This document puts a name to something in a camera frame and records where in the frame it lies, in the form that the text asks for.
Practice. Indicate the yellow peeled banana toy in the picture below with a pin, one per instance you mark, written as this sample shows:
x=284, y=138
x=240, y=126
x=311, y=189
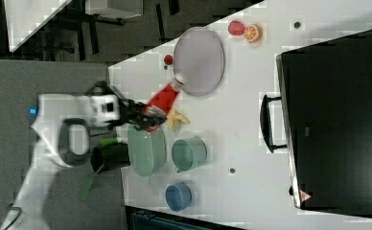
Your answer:
x=175, y=120

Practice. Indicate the red ketchup bottle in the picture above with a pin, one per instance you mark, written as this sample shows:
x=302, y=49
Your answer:
x=162, y=102

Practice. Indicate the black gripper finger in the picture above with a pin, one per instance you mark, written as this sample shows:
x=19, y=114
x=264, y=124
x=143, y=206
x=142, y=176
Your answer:
x=134, y=105
x=149, y=123

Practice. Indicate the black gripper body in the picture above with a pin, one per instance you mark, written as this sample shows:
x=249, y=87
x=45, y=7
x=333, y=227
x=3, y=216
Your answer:
x=127, y=116

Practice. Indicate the green spatula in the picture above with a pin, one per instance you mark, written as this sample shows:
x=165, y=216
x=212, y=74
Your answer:
x=86, y=187

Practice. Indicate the black toaster oven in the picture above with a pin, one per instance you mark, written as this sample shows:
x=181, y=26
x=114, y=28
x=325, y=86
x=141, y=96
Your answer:
x=326, y=97

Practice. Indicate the red fruit toy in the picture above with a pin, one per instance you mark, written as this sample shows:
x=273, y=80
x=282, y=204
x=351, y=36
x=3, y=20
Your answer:
x=236, y=28

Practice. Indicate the green perforated colander bowl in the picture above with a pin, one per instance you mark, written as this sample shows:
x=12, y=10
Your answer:
x=146, y=150

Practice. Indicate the grey round plate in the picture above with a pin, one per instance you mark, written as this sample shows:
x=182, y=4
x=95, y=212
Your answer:
x=198, y=61

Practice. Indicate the blue cup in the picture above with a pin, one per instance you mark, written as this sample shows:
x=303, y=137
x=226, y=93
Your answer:
x=178, y=197

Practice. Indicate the black cylinder cup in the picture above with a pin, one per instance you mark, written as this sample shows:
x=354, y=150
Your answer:
x=108, y=158

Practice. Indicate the small red strawberry toy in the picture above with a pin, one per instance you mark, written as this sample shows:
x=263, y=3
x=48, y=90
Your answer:
x=168, y=59

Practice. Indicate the green mug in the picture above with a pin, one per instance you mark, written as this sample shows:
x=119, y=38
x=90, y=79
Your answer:
x=188, y=154

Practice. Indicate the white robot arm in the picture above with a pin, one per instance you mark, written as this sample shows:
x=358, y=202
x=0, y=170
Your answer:
x=63, y=123

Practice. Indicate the orange slice toy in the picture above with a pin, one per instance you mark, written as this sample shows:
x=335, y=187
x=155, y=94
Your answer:
x=253, y=33

